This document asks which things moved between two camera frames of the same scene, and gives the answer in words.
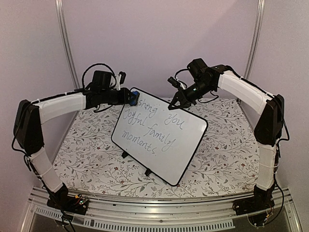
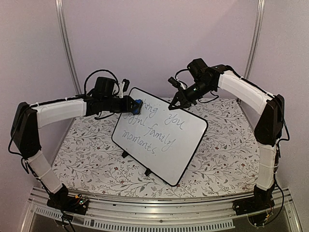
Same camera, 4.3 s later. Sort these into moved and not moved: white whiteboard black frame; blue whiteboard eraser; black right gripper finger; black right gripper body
Moved: blue whiteboard eraser
Not moved: black right gripper finger; white whiteboard black frame; black right gripper body
